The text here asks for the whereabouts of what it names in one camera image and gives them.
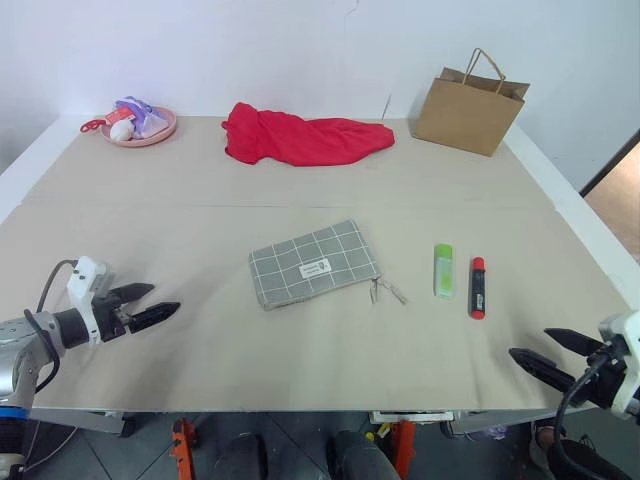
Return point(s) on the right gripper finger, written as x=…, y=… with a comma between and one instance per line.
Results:
x=575, y=341
x=542, y=369

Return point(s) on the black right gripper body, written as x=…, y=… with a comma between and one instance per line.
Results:
x=602, y=382

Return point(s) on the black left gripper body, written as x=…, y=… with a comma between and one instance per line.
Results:
x=110, y=315

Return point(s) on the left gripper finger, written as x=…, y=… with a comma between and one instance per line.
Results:
x=152, y=315
x=134, y=292

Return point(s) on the grey checked pencil pouch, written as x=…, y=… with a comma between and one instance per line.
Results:
x=300, y=255

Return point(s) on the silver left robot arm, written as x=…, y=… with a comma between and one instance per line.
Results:
x=15, y=340

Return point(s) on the beige table mat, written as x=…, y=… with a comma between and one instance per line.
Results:
x=300, y=185
x=200, y=360

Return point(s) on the black marker with red caps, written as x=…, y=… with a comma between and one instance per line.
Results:
x=477, y=290

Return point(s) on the orange metal stand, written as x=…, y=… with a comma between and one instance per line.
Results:
x=182, y=450
x=402, y=450

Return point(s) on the brown wooden door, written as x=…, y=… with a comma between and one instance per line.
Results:
x=617, y=195

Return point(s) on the white ball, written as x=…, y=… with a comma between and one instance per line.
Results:
x=122, y=131

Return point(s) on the pink plate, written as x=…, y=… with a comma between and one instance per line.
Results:
x=160, y=130

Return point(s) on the purple white package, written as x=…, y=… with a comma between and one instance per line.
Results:
x=145, y=117

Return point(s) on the red cloth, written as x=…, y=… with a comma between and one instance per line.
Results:
x=300, y=137

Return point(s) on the brown paper bag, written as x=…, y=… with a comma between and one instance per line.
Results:
x=465, y=110

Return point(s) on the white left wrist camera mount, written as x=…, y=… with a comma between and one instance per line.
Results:
x=82, y=280

